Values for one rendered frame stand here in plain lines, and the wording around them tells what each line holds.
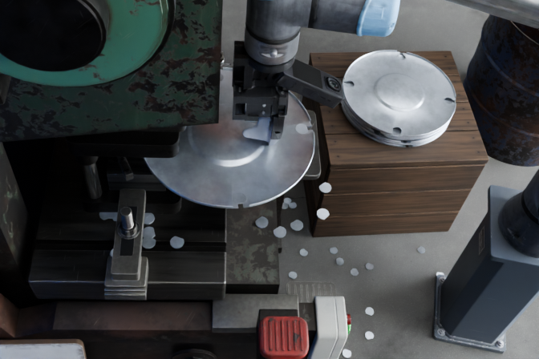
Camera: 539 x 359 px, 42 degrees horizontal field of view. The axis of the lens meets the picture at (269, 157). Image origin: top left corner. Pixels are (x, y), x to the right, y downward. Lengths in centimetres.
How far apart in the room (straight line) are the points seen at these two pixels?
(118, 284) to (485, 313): 99
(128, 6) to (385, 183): 133
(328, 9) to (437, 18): 180
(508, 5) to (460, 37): 157
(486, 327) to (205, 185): 97
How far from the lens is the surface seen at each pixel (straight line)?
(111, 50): 57
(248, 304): 115
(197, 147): 112
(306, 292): 171
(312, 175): 112
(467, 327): 185
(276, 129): 105
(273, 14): 90
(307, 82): 101
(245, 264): 118
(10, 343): 123
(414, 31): 259
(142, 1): 53
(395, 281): 195
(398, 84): 182
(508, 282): 164
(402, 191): 183
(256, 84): 102
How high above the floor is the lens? 169
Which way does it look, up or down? 53 degrees down
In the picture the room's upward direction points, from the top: 8 degrees clockwise
